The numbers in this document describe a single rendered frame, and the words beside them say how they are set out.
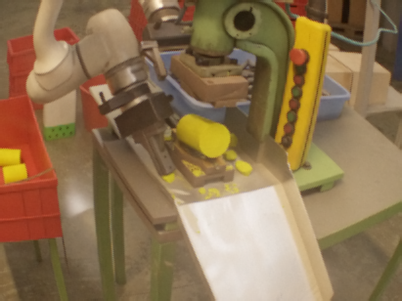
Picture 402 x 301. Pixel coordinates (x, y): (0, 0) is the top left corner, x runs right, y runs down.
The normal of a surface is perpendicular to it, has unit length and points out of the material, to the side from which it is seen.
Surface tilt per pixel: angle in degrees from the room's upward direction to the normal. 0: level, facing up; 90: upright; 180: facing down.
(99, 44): 66
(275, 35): 90
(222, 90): 90
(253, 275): 30
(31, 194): 90
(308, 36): 85
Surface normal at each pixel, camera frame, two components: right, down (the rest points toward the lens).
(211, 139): 0.47, 0.22
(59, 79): 0.32, 0.62
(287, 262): 0.33, -0.51
